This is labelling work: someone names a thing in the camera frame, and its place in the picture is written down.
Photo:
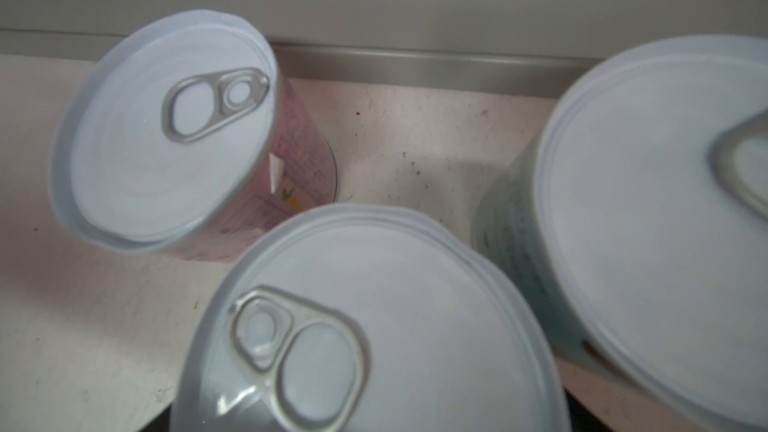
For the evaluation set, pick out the white lid can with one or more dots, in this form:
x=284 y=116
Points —
x=367 y=318
x=635 y=226

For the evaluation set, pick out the pink can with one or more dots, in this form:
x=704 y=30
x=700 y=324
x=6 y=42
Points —
x=187 y=140

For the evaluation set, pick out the grey metal cabinet box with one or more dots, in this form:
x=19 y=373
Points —
x=523 y=47

